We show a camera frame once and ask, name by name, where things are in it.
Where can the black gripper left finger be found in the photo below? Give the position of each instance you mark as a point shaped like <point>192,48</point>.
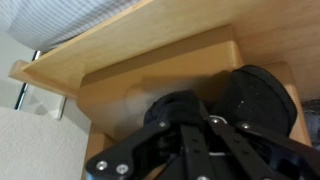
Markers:
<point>134,157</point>

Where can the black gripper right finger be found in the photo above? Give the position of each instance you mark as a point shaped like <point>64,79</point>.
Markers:
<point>288,157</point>

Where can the brown leather sofa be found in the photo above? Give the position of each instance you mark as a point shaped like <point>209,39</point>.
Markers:
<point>117,97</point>

